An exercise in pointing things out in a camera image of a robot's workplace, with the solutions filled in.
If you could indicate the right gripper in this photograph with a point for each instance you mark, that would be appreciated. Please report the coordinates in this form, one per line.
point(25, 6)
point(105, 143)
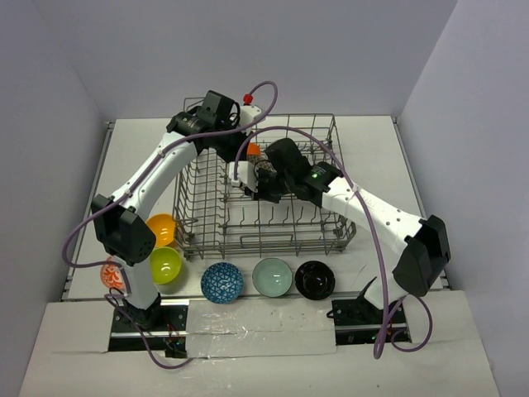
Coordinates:
point(261, 193)

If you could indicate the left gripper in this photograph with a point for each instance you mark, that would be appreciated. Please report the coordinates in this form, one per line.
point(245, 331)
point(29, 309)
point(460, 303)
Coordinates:
point(231, 148)

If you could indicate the orange bowl white inside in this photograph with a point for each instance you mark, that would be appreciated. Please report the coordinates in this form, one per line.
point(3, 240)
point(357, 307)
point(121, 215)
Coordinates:
point(253, 150)

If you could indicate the grey patterned bowl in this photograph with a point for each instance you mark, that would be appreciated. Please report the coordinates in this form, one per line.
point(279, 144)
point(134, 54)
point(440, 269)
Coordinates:
point(260, 166)

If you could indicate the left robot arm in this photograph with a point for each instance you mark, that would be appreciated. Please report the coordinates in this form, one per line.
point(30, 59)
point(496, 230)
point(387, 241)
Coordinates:
point(120, 219)

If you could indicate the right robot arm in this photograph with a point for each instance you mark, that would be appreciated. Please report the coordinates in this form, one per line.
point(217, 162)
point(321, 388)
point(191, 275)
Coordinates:
point(421, 244)

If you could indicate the light teal bowl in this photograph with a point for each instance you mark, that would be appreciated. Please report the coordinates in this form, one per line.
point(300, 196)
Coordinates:
point(272, 277)

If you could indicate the yellow-orange bowl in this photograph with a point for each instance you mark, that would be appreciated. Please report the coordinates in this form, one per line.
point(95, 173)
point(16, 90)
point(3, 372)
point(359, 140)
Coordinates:
point(163, 226)

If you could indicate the black glossy bowl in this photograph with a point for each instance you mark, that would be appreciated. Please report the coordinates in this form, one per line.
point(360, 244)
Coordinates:
point(314, 280)

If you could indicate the blue triangle pattern bowl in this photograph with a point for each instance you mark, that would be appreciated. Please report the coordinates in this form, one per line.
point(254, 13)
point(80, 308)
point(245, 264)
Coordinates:
point(222, 283)

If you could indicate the lime green bowl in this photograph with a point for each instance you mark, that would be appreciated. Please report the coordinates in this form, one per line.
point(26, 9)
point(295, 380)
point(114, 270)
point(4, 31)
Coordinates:
point(165, 265)

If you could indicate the orange white patterned bowl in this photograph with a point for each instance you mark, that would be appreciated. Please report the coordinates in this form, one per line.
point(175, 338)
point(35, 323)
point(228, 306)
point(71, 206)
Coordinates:
point(110, 275)

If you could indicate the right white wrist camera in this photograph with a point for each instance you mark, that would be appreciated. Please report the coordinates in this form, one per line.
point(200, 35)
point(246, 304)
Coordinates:
point(242, 175)

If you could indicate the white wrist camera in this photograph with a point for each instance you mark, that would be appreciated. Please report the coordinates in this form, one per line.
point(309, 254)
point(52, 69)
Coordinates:
point(249, 112)
point(242, 175)

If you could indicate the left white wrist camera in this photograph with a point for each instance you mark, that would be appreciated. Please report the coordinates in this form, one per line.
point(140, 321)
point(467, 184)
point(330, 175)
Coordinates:
point(249, 112)

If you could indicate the grey wire dish rack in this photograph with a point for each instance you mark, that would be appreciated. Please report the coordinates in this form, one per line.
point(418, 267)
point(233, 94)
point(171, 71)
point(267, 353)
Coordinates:
point(216, 219)

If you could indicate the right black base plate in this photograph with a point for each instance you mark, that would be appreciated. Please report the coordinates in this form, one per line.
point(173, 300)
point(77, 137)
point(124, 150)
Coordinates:
point(357, 322)

